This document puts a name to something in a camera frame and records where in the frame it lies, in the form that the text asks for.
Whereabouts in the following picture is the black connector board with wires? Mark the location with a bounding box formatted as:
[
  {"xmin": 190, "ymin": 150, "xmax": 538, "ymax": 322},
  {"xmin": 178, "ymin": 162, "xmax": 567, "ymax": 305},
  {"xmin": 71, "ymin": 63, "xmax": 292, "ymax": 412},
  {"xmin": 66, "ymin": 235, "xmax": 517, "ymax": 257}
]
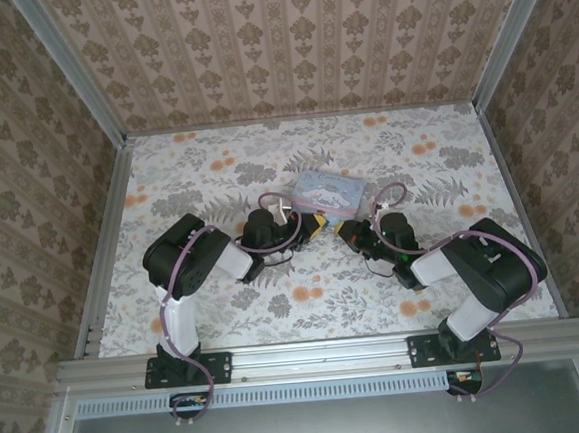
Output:
[
  {"xmin": 168, "ymin": 389, "xmax": 212, "ymax": 420},
  {"xmin": 445, "ymin": 367, "xmax": 485, "ymax": 398}
]

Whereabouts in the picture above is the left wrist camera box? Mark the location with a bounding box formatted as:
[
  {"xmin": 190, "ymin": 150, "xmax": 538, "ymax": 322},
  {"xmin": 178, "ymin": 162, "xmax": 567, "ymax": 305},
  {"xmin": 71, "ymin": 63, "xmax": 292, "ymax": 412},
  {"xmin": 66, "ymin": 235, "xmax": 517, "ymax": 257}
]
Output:
[{"xmin": 266, "ymin": 199, "xmax": 294, "ymax": 225}]

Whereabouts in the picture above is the grey slotted cable duct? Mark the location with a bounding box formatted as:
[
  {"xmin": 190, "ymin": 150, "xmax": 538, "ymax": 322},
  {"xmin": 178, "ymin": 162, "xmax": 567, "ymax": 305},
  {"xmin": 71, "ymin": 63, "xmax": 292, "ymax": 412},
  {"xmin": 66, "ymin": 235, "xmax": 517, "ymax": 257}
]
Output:
[{"xmin": 75, "ymin": 369, "xmax": 454, "ymax": 421}]

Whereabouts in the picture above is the horizontal aluminium base rail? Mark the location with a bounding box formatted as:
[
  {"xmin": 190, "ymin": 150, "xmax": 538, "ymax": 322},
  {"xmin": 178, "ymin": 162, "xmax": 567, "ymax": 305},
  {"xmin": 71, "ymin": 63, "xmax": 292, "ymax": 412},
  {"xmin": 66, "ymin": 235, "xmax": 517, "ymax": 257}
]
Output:
[{"xmin": 54, "ymin": 317, "xmax": 579, "ymax": 397}]

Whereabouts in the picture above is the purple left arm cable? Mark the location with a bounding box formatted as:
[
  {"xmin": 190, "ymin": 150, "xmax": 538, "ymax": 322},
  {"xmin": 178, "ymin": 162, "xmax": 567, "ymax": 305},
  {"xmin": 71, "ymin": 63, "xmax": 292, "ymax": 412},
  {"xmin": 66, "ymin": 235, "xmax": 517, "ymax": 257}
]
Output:
[{"xmin": 149, "ymin": 190, "xmax": 318, "ymax": 424}]

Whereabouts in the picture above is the floral patterned table covering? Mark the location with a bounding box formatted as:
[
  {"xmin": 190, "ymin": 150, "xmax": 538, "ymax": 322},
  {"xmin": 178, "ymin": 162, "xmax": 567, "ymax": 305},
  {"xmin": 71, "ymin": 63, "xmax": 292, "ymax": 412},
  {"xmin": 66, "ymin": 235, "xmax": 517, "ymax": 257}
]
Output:
[{"xmin": 80, "ymin": 96, "xmax": 561, "ymax": 359}]

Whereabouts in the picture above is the grey metal panel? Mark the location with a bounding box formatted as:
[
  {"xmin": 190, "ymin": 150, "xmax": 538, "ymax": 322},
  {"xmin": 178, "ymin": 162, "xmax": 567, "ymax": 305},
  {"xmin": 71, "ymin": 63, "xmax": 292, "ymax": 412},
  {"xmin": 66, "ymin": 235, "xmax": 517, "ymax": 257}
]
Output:
[{"xmin": 57, "ymin": 357, "xmax": 579, "ymax": 433}]

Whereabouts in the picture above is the aluminium corner post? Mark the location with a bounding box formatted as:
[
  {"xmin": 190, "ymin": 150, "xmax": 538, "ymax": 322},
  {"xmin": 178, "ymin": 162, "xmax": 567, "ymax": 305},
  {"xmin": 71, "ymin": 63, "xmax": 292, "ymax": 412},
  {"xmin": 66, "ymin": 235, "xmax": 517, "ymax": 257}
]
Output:
[
  {"xmin": 464, "ymin": 0, "xmax": 571, "ymax": 113},
  {"xmin": 10, "ymin": 0, "xmax": 130, "ymax": 151}
]

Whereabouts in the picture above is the pastel cartoon printed box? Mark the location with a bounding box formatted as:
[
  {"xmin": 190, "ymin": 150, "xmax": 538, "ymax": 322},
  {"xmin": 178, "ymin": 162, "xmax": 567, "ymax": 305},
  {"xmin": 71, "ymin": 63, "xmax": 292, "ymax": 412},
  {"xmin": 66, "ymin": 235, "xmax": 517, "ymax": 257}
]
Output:
[{"xmin": 288, "ymin": 165, "xmax": 371, "ymax": 228}]

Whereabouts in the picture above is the aluminium side rail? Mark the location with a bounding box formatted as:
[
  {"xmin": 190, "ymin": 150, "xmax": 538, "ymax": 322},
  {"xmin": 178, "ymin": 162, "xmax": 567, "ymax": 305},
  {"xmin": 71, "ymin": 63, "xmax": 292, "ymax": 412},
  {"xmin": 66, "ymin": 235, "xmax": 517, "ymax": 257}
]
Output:
[
  {"xmin": 56, "ymin": 136, "xmax": 152, "ymax": 361},
  {"xmin": 474, "ymin": 97, "xmax": 570, "ymax": 325}
]

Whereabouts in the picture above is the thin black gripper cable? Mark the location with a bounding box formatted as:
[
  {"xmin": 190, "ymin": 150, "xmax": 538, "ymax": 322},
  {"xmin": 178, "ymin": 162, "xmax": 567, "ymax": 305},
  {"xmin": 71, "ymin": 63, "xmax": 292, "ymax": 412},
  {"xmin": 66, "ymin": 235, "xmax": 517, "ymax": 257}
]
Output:
[
  {"xmin": 260, "ymin": 247, "xmax": 296, "ymax": 269},
  {"xmin": 364, "ymin": 256, "xmax": 402, "ymax": 280}
]

